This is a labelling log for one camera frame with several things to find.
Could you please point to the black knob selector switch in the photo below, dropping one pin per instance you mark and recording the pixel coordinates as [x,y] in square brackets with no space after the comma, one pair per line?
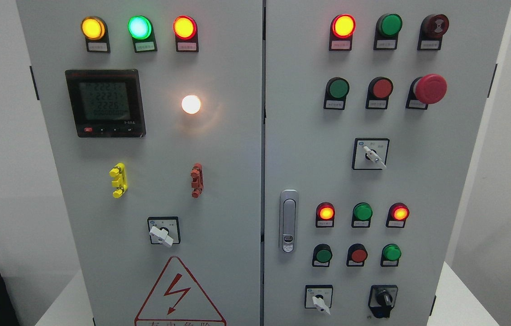
[382,299]

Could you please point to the red terminal connector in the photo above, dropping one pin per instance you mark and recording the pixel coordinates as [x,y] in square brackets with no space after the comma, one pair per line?
[197,180]

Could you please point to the red lit indicator lower left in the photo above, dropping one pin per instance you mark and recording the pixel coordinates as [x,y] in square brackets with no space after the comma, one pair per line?
[324,215]

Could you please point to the white lit indicator light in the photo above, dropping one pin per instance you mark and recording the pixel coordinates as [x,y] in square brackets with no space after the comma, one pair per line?
[191,104]

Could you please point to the green push button upper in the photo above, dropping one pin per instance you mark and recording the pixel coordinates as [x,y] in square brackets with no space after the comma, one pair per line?
[336,90]

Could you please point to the green push button lower left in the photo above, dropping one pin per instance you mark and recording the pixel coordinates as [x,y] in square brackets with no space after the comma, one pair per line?
[322,255]

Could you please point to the grey left cabinet door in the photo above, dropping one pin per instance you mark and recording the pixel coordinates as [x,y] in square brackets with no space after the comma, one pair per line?
[221,230]

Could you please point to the grey cabinet door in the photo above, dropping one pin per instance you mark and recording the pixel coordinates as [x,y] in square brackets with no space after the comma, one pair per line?
[221,230]
[309,149]

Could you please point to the green indicator lower middle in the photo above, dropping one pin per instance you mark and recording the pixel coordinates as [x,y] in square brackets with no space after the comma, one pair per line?
[361,215]

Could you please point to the grey right cabinet door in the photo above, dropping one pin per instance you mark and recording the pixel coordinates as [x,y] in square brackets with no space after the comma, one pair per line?
[309,149]

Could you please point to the red push button lower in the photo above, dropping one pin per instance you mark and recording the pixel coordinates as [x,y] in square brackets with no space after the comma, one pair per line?
[357,255]

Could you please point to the red push button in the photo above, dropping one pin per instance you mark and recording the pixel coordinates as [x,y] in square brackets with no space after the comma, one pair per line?
[379,91]
[357,255]

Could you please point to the yellow terminal connector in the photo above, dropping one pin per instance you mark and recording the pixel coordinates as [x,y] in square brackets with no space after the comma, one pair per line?
[118,174]

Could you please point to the red push button upper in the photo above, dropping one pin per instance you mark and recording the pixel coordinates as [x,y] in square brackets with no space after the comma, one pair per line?
[379,91]

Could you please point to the red indicator lower right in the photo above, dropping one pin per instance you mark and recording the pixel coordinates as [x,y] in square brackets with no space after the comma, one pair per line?
[398,213]

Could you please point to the red indicator light left door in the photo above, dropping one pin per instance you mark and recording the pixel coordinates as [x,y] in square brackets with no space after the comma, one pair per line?
[186,34]

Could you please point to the red lightning warning sticker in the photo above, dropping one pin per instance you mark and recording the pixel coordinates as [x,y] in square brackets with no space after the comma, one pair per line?
[177,299]

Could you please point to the black digital power meter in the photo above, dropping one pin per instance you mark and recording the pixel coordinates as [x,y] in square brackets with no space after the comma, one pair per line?
[106,103]

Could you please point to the green illuminated push button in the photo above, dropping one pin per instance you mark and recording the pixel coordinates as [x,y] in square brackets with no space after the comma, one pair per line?
[390,257]

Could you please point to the red indicator light top right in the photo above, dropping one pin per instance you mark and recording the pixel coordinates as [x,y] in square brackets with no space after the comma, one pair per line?
[342,28]

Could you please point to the green lit indicator light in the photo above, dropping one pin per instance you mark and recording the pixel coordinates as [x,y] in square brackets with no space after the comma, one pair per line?
[142,34]

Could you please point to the red emergency stop button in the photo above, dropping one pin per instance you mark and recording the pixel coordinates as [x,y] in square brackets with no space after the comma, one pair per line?
[426,91]

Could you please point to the green indicator light top right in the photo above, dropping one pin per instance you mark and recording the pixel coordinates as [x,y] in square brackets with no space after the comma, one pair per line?
[387,30]

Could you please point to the yellow indicator light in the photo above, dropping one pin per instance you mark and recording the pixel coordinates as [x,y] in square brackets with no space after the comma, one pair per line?
[96,35]

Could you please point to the dark red buzzer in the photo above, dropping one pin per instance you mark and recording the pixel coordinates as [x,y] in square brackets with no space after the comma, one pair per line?
[433,28]

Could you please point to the silver door handle lock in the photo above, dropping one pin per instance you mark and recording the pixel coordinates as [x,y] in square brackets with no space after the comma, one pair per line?
[288,219]

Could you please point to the white selector switch left door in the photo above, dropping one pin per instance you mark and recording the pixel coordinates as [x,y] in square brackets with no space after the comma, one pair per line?
[164,231]

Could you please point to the white selector switch upper right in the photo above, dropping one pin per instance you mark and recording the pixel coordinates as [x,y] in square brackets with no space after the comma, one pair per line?
[370,153]

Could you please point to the white selector switch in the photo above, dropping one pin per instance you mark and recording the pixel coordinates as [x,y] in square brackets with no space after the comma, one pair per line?
[319,297]
[370,153]

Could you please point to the white selector switch bottom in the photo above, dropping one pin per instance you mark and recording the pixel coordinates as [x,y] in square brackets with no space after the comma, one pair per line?
[319,297]

